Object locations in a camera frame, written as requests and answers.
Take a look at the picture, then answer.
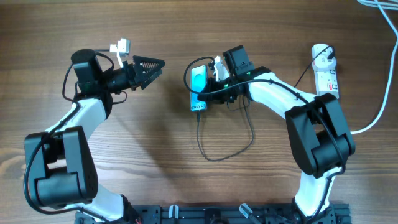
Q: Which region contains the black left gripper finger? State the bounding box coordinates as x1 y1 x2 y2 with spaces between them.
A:
139 70 162 90
132 55 165 78

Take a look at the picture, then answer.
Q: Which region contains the Galaxy S25 smartphone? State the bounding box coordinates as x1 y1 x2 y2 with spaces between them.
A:
190 65 207 111

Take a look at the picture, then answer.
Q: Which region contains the black USB charging cable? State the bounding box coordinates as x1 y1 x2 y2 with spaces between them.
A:
195 45 336 162

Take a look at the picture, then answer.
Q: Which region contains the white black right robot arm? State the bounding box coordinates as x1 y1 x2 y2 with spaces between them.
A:
188 45 355 223

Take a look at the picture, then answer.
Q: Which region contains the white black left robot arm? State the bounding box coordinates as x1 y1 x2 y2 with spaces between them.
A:
23 49 165 223

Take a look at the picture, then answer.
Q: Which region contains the white power strip socket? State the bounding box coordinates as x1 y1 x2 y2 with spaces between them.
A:
312 44 340 99

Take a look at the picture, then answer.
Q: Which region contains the black mounting rail base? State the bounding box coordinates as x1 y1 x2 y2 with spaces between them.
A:
74 203 352 224

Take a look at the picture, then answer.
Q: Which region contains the white power strip cord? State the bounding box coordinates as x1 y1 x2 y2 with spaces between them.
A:
349 0 398 135

